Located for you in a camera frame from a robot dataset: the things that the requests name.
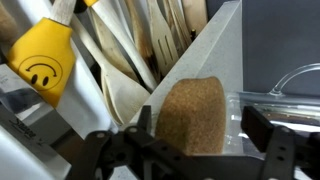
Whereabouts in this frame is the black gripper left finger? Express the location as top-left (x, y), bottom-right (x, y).
top-left (66, 104), bottom-right (201, 180)

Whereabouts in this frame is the scorched wooden spoon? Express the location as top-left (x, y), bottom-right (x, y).
top-left (124, 0), bottom-right (162, 83)

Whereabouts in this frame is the plain wooden spatula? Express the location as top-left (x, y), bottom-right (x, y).
top-left (181, 0), bottom-right (208, 36)

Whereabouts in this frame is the brown cork lid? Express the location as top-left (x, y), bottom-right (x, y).
top-left (154, 76), bottom-right (228, 157)

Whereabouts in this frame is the slotted wooden spatula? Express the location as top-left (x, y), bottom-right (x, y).
top-left (145, 0), bottom-right (183, 76)

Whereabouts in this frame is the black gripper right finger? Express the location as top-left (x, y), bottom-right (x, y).
top-left (240, 105), bottom-right (320, 180)

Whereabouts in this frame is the steel printed blade knife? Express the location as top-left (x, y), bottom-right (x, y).
top-left (0, 89), bottom-right (86, 166)

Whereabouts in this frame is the yellow smiley spatula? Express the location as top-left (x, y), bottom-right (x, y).
top-left (6, 0), bottom-right (78, 109)

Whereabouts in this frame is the clear glass pitcher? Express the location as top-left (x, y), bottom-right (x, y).
top-left (225, 62), bottom-right (320, 134)

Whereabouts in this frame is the pale wooden spatula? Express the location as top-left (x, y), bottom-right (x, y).
top-left (70, 14), bottom-right (152, 126)

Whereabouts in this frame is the open utensil drawer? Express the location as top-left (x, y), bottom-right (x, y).
top-left (0, 0), bottom-right (208, 180)

